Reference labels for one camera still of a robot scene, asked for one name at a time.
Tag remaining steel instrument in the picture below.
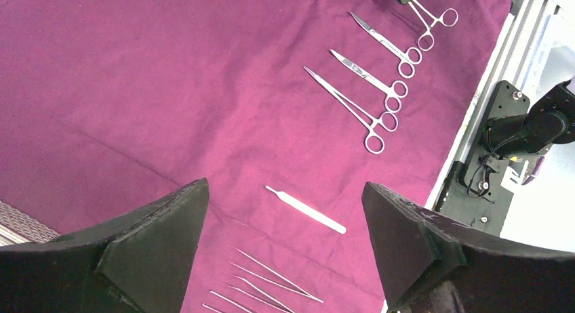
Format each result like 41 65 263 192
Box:
264 185 346 234

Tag steel tweezers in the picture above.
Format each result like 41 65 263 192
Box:
230 248 325 304
208 290 256 313

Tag steel surgical forceps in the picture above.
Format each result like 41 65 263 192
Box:
303 66 399 154

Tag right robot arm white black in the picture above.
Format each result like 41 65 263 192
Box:
455 0 574 162

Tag purple cloth wrap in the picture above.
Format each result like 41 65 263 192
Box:
1 0 511 312

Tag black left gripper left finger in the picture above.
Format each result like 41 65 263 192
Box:
1 178 210 312

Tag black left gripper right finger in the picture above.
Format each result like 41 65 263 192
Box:
361 182 574 312

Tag perforated steel instrument tray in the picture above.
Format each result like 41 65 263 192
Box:
1 202 60 246

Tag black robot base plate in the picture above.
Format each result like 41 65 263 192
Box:
435 80 530 236

